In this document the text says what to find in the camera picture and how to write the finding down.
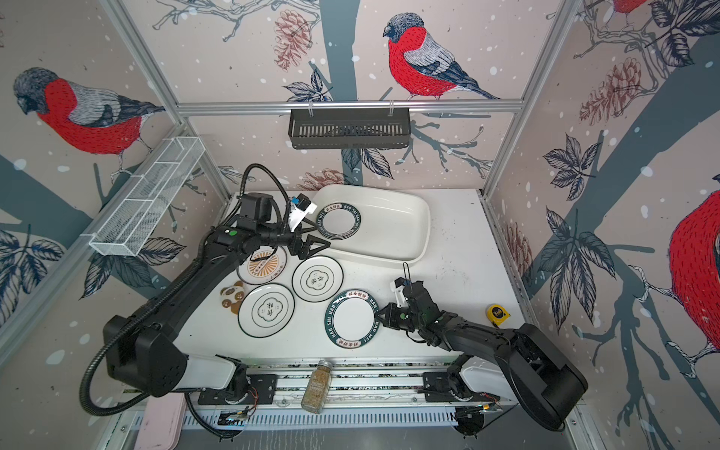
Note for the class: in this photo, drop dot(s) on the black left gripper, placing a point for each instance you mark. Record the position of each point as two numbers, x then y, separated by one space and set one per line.
305 250

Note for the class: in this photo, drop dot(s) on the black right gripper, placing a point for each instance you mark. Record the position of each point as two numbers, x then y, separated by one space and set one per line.
391 317

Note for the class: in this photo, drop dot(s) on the white flower plate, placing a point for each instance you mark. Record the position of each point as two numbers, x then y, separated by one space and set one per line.
317 279
266 311

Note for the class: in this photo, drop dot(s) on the green rim plate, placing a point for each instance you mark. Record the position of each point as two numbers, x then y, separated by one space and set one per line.
349 320
338 221

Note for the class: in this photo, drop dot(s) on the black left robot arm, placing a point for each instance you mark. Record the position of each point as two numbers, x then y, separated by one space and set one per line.
139 350

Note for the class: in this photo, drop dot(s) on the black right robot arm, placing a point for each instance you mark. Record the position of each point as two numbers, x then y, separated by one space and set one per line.
545 383

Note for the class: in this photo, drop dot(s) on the white plastic bin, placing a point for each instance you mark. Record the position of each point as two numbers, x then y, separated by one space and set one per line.
395 226

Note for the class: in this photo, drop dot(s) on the sunburst plate left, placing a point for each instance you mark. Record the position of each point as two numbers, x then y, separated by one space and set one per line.
264 266

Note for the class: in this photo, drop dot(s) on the yellow tape measure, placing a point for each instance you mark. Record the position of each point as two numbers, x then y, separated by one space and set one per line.
497 315

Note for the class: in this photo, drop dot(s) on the spice jar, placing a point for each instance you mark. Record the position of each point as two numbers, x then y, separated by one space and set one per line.
317 388

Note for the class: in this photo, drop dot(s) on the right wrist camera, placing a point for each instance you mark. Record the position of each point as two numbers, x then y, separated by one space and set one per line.
397 287

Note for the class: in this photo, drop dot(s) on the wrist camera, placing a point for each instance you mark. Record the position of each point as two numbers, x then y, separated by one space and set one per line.
397 287
300 207

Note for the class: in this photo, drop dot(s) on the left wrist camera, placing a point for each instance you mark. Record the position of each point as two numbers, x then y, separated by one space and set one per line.
300 207

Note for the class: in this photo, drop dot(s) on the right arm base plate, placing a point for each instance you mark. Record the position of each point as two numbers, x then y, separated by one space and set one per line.
436 388

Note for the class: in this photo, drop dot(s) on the black wall basket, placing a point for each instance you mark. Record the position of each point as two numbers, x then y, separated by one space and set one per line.
325 129

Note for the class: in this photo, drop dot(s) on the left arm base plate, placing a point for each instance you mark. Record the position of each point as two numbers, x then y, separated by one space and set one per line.
258 389

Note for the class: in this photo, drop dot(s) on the white wire mesh shelf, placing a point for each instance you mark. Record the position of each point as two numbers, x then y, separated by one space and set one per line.
130 225

